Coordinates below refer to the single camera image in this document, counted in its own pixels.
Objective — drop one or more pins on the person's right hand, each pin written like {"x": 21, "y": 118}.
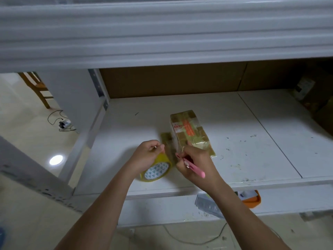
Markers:
{"x": 200, "y": 164}

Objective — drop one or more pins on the person's left hand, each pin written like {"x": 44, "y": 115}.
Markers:
{"x": 144, "y": 157}

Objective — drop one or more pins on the pink utility knife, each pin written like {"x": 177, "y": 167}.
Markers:
{"x": 195, "y": 169}

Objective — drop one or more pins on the yellow tape roll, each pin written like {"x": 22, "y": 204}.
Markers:
{"x": 158, "y": 171}

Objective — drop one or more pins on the small taped carton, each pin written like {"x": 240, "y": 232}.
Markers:
{"x": 190, "y": 130}

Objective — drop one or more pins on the white metal shelf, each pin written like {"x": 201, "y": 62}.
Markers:
{"x": 119, "y": 127}

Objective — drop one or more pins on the boxes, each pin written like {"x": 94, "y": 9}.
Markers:
{"x": 309, "y": 91}

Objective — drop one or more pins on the person's right forearm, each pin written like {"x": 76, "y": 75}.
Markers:
{"x": 249, "y": 224}

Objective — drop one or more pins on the person's left forearm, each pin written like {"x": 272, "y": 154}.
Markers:
{"x": 96, "y": 216}

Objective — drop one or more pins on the orange plastic object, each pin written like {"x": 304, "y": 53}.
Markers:
{"x": 251, "y": 198}

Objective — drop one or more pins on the white power strip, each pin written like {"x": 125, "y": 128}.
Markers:
{"x": 65, "y": 124}

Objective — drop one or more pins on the wooden chair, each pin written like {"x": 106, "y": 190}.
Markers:
{"x": 37, "y": 88}

